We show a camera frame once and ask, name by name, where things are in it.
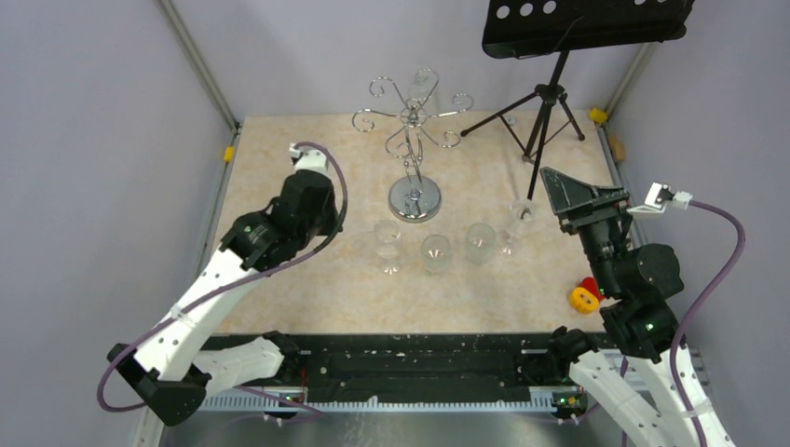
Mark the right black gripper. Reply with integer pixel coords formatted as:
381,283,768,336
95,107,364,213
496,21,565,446
539,167,630,295

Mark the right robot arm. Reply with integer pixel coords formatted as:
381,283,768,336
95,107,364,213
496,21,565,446
538,168,733,446

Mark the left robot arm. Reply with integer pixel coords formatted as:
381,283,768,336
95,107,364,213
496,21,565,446
107,168,342,427

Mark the chrome wine glass rack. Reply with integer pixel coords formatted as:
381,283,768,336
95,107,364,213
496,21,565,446
351,76,474,224

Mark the yellow corner clip right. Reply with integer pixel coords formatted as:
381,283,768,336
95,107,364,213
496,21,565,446
588,108,608,125

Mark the yellow and red toy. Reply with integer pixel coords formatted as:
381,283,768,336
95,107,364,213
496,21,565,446
568,277,606,315

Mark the black music stand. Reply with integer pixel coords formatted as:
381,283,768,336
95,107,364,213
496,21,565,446
461,0,693,199

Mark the brown block on rail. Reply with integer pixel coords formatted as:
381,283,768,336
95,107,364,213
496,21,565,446
607,135,627,164

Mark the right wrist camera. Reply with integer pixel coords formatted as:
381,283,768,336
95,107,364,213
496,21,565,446
627,183,693,218

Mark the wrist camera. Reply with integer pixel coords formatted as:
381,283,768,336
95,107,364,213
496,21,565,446
627,183,693,218
289,143,329,177

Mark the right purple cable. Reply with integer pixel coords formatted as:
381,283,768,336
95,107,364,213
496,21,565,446
669,199,747,447

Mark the aluminium frame post right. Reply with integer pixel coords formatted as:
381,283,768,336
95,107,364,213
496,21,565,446
606,43,656,119

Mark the aluminium frame post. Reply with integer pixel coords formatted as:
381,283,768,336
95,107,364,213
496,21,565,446
155,0,240,132
606,43,656,119

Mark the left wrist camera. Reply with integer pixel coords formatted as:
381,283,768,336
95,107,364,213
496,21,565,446
289,143,329,177

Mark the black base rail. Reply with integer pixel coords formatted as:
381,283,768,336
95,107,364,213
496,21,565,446
203,330,619,406

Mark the white cable duct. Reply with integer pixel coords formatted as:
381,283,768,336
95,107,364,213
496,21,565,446
198,389,571,413

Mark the aluminium frame post left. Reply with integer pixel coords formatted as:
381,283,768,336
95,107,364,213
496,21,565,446
155,0,240,132

